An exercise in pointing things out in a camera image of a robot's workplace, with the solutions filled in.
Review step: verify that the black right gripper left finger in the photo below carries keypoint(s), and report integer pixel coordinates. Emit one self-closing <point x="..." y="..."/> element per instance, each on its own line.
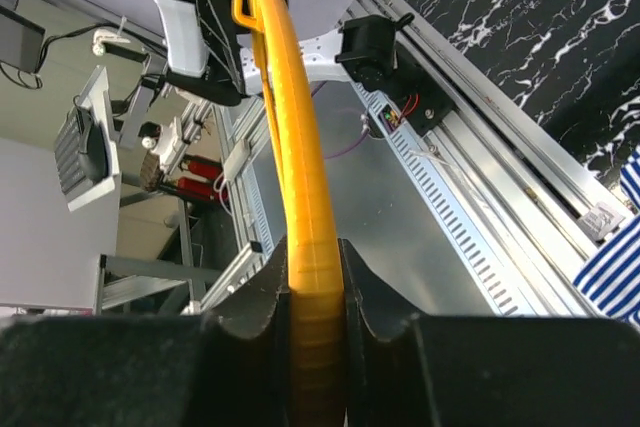
<point x="224" y="367"/>

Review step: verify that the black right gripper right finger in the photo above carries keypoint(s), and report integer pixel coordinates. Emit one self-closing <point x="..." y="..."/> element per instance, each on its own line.
<point x="490" y="367"/>

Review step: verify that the yellow hanger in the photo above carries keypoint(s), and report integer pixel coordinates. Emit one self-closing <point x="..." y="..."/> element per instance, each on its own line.
<point x="315" y="280"/>

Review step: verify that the blue white striped tank top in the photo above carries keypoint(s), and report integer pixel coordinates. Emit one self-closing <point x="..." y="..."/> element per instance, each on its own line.
<point x="610" y="278"/>

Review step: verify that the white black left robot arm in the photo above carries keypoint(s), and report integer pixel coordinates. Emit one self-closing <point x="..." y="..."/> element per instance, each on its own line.
<point x="314" y="338"/>

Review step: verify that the red fire extinguishers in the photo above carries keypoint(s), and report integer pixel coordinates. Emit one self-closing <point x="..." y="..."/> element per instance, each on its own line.
<point x="199" y="188"/>

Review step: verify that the grey desk with keyboard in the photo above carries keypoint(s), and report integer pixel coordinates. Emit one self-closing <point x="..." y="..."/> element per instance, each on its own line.
<point x="85" y="149"/>

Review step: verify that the white slotted cable duct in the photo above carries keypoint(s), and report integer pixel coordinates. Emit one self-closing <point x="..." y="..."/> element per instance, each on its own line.
<point x="479" y="259"/>

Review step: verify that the aluminium rail frame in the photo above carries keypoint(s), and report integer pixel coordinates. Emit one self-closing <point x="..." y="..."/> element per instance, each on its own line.
<point x="529" y="195"/>

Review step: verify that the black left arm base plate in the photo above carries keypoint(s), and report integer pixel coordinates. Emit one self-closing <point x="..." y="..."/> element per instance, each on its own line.
<point x="422" y="111"/>

